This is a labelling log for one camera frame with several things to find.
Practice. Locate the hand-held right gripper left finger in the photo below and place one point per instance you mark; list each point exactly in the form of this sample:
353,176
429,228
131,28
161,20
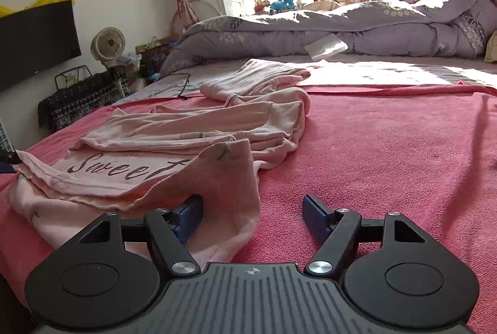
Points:
190,219

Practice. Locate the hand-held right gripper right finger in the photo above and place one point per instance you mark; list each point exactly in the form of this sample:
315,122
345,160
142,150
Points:
316,219

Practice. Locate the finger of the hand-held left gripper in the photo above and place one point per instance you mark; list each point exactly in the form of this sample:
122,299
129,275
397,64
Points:
8,157
7,167

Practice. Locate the pink strawberry pajama top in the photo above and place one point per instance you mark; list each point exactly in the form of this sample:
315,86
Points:
233,182

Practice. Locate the white grid panel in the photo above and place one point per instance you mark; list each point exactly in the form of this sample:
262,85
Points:
4,134

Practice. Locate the pink bed blanket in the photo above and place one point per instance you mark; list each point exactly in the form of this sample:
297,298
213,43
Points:
388,163

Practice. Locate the black patterned cloth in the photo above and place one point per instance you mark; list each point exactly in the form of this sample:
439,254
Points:
85,101

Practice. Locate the light pink pants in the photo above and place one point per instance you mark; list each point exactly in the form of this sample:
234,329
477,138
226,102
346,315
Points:
194,120

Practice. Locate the beige table fan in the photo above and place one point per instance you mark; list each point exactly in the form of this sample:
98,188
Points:
108,46

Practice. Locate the light pink folded garment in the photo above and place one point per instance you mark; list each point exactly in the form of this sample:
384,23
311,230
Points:
252,79

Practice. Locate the grey bed sheet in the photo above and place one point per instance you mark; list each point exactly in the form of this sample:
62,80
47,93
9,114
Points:
388,72

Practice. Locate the white paper sheet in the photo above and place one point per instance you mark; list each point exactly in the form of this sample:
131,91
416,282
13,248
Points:
326,46

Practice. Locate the purple floral quilt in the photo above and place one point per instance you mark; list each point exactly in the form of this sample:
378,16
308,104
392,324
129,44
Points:
349,27

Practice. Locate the round white hoop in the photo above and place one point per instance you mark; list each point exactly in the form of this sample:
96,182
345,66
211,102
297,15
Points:
194,13

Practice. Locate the blue plush toy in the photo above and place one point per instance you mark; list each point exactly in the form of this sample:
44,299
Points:
282,3

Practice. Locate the orange plush toy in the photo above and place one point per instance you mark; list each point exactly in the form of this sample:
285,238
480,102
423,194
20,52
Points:
259,3

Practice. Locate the beige plush cushion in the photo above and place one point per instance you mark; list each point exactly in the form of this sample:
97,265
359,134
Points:
491,48

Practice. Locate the black wall television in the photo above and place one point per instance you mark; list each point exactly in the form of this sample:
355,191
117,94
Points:
35,46

